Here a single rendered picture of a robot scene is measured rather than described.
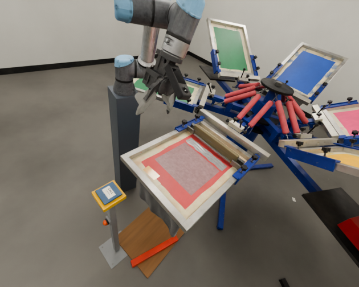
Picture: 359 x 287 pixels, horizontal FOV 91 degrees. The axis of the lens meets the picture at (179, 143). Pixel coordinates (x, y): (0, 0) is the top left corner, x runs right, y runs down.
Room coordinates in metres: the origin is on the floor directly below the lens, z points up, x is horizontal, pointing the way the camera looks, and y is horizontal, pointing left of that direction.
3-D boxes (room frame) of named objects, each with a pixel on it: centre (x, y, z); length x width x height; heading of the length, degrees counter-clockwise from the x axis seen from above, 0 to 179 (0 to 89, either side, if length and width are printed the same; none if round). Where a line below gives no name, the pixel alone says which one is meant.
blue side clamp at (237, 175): (0.88, -0.50, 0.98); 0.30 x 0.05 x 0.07; 145
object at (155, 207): (0.60, 0.04, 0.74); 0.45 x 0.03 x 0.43; 55
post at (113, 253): (0.45, 0.29, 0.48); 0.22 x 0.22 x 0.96; 55
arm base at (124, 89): (1.09, 0.48, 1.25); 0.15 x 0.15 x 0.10
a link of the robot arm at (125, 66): (1.09, 0.47, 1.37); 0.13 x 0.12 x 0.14; 116
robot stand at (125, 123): (1.09, 0.48, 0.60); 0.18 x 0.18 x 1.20; 45
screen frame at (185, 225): (0.85, -0.13, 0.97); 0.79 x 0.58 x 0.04; 145
